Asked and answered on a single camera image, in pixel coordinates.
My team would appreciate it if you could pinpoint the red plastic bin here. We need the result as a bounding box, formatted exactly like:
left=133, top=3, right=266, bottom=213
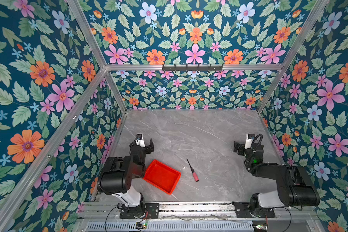
left=143, top=159, right=181, bottom=195

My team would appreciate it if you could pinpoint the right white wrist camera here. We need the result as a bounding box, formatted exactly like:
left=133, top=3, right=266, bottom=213
left=245, top=133, right=255, bottom=149

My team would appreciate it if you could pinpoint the aluminium front mounting rail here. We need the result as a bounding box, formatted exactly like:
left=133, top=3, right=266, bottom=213
left=79, top=201, right=319, bottom=220

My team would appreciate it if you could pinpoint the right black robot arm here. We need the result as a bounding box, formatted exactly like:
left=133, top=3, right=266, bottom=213
left=233, top=142, right=320, bottom=218

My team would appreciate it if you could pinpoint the white perforated cable duct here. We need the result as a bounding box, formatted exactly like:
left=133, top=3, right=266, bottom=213
left=86, top=221, right=254, bottom=232

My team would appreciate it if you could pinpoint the black wall hook rail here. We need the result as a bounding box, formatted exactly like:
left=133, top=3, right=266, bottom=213
left=162, top=64, right=223, bottom=72

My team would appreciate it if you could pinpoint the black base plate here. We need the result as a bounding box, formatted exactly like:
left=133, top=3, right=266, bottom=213
left=119, top=203, right=160, bottom=219
left=232, top=202, right=276, bottom=218

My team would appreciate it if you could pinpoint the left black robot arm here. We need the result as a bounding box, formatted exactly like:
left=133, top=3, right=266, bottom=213
left=96, top=134, right=154, bottom=218

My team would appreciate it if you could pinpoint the pink handled screwdriver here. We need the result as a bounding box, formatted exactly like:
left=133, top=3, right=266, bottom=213
left=187, top=160, right=199, bottom=182

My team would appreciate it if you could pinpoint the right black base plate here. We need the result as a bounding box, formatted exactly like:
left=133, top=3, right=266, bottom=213
left=232, top=202, right=276, bottom=218

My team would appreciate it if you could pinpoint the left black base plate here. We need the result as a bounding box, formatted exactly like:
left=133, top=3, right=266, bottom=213
left=119, top=203, right=160, bottom=219

